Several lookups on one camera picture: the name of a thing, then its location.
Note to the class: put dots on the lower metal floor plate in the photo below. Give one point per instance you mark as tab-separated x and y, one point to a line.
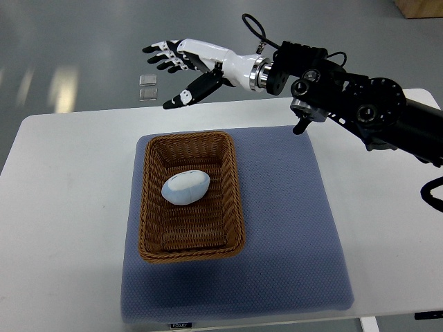
148	94

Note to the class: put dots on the metal floor plate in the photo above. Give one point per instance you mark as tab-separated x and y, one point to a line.
148	94
148	80

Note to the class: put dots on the brown wicker basket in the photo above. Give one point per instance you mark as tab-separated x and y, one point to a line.
191	206

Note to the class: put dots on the upper metal floor plate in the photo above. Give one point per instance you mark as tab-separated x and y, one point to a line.
148	80

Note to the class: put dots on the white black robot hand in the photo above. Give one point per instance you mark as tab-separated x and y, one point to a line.
218	63

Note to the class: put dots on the blue foam cushion mat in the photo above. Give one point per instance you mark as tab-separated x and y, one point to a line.
292	261

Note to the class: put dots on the wooden box corner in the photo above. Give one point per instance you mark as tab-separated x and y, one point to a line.
420	9

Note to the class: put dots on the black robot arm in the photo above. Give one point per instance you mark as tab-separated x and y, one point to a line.
373	109

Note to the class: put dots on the white table leg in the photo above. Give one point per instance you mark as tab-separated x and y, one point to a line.
369	324

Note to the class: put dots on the light blue plush toy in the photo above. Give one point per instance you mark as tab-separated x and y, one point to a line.
186	187

